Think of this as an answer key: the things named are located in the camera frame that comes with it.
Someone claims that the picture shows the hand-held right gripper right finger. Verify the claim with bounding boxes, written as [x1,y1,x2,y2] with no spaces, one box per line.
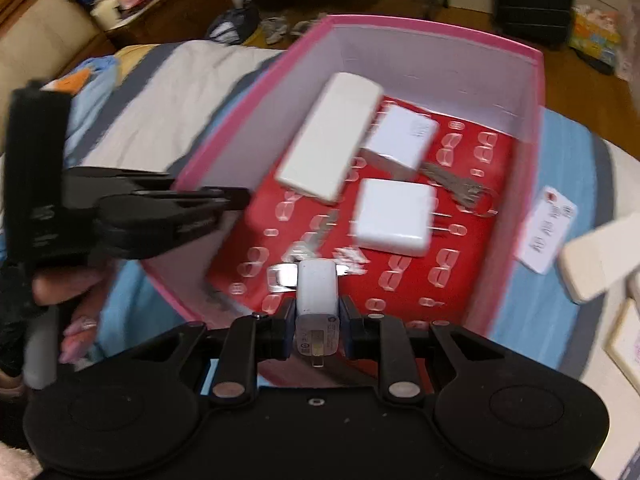
[339,295,505,402]

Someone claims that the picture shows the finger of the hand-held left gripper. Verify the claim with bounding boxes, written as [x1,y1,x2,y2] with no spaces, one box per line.
[66,166,175,197]
[96,186,252,262]

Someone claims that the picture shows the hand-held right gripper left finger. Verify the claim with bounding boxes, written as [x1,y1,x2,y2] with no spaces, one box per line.
[107,297,297,407]

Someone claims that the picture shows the small white charger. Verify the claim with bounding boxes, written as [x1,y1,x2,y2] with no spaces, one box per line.
[294,259,347,368]

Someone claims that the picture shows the small shiny metal object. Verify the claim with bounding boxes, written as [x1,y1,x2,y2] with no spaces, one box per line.
[267,262,302,292]

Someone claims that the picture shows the large white charger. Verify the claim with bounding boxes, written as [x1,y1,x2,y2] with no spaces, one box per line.
[350,178,455,257]

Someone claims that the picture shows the white power bank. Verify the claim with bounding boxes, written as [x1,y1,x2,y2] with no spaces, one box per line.
[275,72,385,205]

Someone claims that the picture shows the bunch of keys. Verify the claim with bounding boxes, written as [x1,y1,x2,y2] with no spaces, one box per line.
[419,161,499,217]

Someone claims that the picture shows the white cuboid charger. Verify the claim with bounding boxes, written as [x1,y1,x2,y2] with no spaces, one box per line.
[359,105,440,182]

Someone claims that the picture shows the pink cardboard box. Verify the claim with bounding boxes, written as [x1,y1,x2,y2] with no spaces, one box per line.
[142,14,545,391]

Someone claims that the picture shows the person's left hand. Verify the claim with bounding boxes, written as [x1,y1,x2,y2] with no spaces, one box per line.
[31,259,121,367]

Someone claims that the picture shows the striped bed sheet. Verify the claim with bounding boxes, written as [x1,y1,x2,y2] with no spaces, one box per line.
[0,42,640,480]

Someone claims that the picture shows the blue plush blanket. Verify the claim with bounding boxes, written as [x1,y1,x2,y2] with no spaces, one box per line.
[64,55,122,97]

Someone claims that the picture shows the red printed cloth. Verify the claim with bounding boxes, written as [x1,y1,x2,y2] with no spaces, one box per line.
[205,97,516,341]

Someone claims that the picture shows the wooden nightstand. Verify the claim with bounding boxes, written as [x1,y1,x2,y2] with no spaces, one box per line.
[104,0,242,49]

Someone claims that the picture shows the dark backpack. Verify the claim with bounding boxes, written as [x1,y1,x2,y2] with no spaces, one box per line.
[205,7,262,47]

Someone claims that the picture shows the grey sneakers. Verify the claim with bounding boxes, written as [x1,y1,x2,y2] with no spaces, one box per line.
[259,14,292,44]

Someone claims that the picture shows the white printed card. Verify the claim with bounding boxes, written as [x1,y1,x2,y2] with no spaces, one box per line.
[515,186,579,276]

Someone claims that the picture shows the cream charger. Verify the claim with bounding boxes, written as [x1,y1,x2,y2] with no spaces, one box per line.
[557,214,640,305]

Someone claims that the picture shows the fluffy pink clothing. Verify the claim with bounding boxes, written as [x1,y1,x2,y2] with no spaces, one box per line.
[0,441,47,480]

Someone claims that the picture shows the black suitcase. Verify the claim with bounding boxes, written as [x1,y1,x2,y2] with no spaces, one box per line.
[492,0,579,52]

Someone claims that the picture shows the colourful gift bag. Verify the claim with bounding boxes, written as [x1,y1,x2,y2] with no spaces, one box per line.
[567,4,624,69]

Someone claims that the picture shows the light picture frame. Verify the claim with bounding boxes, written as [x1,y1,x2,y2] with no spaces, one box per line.
[602,297,640,387]

